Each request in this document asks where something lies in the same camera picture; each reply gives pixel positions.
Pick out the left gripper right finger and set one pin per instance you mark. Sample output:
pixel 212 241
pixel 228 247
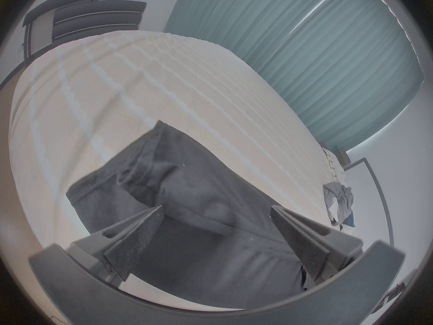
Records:
pixel 304 242

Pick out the white garment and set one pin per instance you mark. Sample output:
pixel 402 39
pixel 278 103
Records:
pixel 333 210

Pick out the black trousers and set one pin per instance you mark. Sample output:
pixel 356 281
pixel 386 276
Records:
pixel 203 249

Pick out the dark grey chest of drawers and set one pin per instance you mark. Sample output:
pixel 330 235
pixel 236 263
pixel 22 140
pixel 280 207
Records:
pixel 98 17

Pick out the dark blue garment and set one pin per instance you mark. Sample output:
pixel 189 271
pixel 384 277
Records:
pixel 350 220

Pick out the bed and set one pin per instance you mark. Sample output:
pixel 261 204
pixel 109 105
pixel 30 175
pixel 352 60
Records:
pixel 169 96

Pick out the white printed pillow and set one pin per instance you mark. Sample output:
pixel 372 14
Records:
pixel 335 166

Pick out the blue-green curtain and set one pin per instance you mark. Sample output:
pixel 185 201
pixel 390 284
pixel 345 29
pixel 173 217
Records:
pixel 287 46

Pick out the dark grey side table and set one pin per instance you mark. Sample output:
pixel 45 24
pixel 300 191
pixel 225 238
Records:
pixel 44 8

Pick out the grey garment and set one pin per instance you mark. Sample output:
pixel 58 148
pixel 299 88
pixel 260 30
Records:
pixel 343 198

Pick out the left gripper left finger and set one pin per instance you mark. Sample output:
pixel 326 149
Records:
pixel 132 245

